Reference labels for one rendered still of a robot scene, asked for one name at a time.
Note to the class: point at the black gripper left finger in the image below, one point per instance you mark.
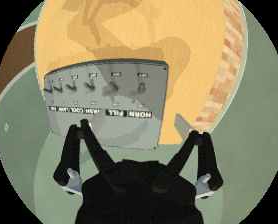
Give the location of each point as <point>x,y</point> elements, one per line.
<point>67,173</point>

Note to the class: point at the grey switch console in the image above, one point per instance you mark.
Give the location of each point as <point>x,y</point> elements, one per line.
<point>133,92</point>

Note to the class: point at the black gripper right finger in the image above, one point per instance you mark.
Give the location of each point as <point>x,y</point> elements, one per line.
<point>209,179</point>

